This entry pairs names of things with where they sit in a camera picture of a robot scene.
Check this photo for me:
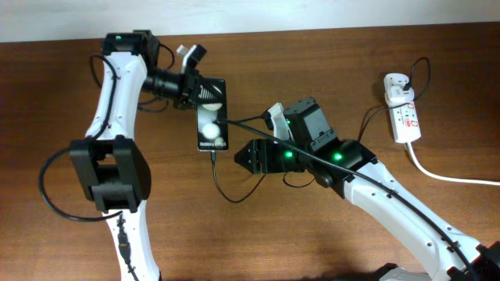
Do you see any white USB charger adapter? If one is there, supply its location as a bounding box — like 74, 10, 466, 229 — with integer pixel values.
384, 86, 415, 107

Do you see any black smartphone with white circles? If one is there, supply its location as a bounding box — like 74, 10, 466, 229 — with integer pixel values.
196, 78, 229, 151

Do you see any white power strip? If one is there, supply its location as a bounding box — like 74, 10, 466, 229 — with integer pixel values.
384, 73, 421, 144

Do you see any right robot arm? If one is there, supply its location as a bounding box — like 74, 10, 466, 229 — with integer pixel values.
234, 98, 499, 280

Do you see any black USB charging cable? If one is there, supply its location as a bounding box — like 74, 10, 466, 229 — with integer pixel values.
210, 57, 431, 204

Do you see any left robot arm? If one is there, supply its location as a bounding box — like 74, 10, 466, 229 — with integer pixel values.
70, 30, 223, 280

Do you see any white power strip cord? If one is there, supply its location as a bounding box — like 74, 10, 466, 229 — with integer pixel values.
404, 141, 500, 187

